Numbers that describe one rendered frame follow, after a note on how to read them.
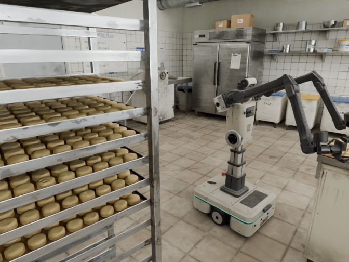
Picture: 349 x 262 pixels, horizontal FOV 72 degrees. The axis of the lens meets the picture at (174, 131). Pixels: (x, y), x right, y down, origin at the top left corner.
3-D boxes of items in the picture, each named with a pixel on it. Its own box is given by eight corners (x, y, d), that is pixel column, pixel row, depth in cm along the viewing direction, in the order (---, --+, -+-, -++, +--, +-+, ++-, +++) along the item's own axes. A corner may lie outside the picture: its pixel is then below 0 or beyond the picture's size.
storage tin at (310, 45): (315, 52, 486) (317, 40, 480) (313, 52, 474) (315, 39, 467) (306, 52, 497) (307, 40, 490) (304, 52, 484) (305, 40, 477)
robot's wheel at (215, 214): (227, 222, 213) (230, 219, 216) (216, 206, 218) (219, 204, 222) (217, 228, 223) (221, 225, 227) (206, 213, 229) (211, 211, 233)
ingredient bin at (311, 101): (282, 130, 504) (287, 93, 481) (290, 123, 551) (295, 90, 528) (311, 135, 472) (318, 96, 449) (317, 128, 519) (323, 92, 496)
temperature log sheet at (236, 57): (240, 68, 508) (241, 53, 498) (239, 68, 506) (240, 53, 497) (230, 68, 521) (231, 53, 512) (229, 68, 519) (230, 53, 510)
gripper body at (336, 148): (346, 143, 131) (332, 143, 131) (342, 159, 134) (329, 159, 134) (338, 139, 137) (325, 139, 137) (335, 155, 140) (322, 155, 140)
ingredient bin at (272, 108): (252, 125, 542) (256, 90, 519) (261, 119, 591) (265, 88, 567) (277, 129, 511) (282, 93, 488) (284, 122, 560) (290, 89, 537)
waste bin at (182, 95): (199, 108, 703) (200, 86, 683) (188, 112, 664) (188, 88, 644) (184, 106, 736) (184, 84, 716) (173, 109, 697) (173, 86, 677)
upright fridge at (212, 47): (257, 118, 599) (266, 29, 537) (241, 126, 532) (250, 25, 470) (209, 110, 683) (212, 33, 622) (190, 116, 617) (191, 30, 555)
